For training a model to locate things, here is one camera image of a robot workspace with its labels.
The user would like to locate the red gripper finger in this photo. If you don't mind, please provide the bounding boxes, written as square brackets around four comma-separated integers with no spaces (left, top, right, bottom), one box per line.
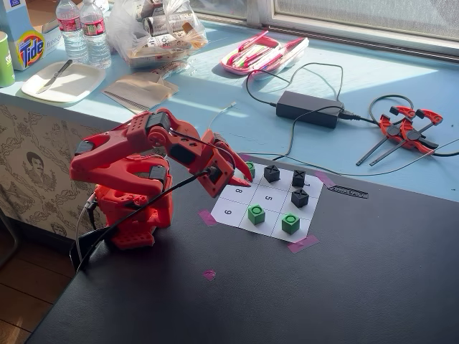
[203,130,252,180]
[227,175,253,188]

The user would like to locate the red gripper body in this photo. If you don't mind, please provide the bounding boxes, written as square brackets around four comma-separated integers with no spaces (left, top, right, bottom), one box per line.
[189,143,236,199]

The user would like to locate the white numbered grid paper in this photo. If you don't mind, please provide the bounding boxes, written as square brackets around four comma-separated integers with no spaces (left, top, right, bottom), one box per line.
[209,157,323,242]

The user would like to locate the black cube with X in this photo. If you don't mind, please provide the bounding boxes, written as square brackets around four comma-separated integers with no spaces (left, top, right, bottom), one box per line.
[291,169,308,188]
[290,188,310,209]
[263,164,281,183]

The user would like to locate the pink pencil case with pens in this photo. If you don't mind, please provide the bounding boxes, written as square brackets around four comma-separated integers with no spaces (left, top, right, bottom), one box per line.
[220,30,310,77]

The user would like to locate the black power adapter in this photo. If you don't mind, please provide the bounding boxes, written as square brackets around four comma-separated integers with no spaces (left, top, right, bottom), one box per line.
[275,90,346,130]

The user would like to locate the brown paper napkins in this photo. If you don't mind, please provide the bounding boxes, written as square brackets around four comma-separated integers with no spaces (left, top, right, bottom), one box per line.
[107,71,179,107]

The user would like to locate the white lined paper pad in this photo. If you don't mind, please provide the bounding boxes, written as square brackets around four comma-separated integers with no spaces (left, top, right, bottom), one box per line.
[102,87,155,115]

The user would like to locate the black comb-shaped strip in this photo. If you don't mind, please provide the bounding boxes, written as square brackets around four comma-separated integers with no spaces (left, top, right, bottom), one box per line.
[326,185,369,199]

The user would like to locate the black table clamp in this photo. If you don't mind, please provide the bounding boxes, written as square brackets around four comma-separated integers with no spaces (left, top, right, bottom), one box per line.
[69,229,115,273]

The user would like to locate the orange black bar clamp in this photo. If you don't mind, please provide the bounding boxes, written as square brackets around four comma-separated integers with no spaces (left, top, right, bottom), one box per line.
[369,108,444,168]
[356,106,417,166]

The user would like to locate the white square plate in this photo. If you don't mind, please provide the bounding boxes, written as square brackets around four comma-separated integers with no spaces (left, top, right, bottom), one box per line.
[20,60,107,105]

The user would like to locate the clear plastic bag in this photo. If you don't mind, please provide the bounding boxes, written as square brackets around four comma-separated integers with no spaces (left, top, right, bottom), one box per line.
[107,0,209,71]

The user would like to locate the plastic water bottle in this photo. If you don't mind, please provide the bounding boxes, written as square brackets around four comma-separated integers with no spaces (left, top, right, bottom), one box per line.
[55,0,89,65]
[79,0,113,70]

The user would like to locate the beige patterned cloth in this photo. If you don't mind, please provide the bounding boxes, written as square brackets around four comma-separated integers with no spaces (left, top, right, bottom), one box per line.
[0,103,144,237]

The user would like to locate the silver knife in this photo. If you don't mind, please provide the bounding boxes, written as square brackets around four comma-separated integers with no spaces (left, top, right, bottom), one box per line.
[35,59,74,95]

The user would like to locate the Tide detergent box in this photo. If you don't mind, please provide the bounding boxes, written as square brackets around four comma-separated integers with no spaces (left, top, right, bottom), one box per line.
[0,0,67,72]

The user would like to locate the green cup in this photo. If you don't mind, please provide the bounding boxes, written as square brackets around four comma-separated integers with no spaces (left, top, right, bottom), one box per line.
[0,31,16,89]

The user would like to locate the black arm motor cable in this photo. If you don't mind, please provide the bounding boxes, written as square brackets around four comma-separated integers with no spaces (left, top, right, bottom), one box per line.
[168,128,237,171]

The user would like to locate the thin white cable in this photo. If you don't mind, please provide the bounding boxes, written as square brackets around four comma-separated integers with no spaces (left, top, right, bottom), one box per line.
[206,102,237,137]

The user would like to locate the black camera cable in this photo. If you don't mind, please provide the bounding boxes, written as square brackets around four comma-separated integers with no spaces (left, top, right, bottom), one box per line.
[77,168,216,273]

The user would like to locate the black adapter output cable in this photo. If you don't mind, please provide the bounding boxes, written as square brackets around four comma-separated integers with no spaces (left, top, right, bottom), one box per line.
[270,105,341,162]

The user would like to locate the looped black power cord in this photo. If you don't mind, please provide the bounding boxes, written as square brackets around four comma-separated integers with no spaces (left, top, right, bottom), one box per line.
[245,62,345,108]

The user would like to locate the thin grey cable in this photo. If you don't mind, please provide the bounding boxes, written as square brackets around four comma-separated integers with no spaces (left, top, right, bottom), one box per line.
[236,138,459,177]

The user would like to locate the black cable with loop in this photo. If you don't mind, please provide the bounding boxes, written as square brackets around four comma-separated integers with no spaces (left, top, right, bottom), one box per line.
[339,93,415,127]

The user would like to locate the white base cable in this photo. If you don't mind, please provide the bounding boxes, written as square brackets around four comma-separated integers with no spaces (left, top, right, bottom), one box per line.
[75,193,98,259]

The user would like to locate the white window frame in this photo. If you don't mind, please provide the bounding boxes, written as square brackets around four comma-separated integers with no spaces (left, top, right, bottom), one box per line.
[186,0,459,64]

